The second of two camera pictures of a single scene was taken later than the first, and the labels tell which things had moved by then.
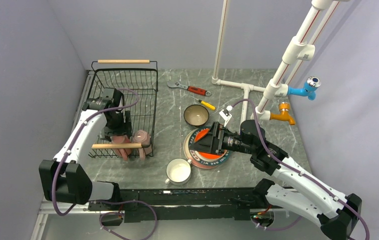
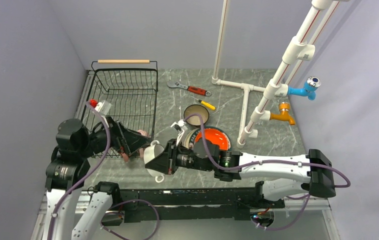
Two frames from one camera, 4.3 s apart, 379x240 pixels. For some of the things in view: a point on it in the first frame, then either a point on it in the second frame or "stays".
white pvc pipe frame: x=297 y=51 stays
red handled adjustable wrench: x=193 y=89 stays
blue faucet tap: x=312 y=83 stays
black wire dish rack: x=124 y=94 stays
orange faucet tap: x=284 y=107 stays
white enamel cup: x=178 y=171 to x=150 y=152
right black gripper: x=212 y=142 to x=166 y=161
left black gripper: x=124 y=128 to x=126 y=139
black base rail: x=183 y=204 stays
